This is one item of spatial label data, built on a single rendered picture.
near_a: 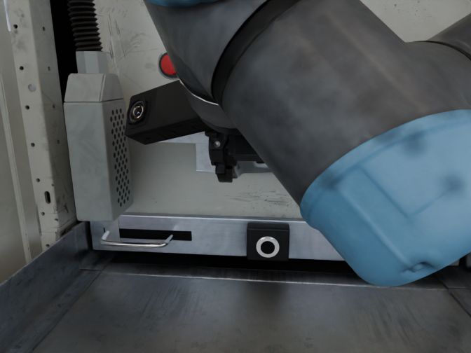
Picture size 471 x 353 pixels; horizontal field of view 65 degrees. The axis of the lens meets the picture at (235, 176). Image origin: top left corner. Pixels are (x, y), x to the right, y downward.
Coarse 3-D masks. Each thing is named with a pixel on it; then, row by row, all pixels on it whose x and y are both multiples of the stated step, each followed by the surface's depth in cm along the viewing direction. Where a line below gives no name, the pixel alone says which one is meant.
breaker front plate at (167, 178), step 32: (96, 0) 48; (128, 0) 48; (384, 0) 45; (416, 0) 45; (448, 0) 45; (128, 32) 49; (416, 32) 46; (128, 64) 50; (128, 96) 51; (160, 160) 53; (192, 160) 53; (160, 192) 55; (192, 192) 54; (224, 192) 54; (256, 192) 53
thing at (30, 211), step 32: (0, 0) 45; (0, 32) 45; (0, 64) 46; (0, 128) 49; (0, 160) 50; (0, 192) 50; (32, 192) 52; (0, 224) 51; (32, 224) 52; (0, 256) 51; (32, 256) 53
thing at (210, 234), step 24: (120, 216) 55; (144, 216) 55; (168, 216) 54; (192, 216) 54; (216, 216) 54; (240, 216) 54; (96, 240) 56; (144, 240) 56; (192, 240) 55; (216, 240) 55; (240, 240) 54; (312, 240) 53; (456, 264) 52
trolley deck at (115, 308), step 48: (96, 288) 50; (144, 288) 50; (192, 288) 50; (240, 288) 50; (288, 288) 50; (336, 288) 50; (384, 288) 50; (48, 336) 41; (96, 336) 41; (144, 336) 41; (192, 336) 41; (240, 336) 41; (288, 336) 41; (336, 336) 41; (384, 336) 41; (432, 336) 41
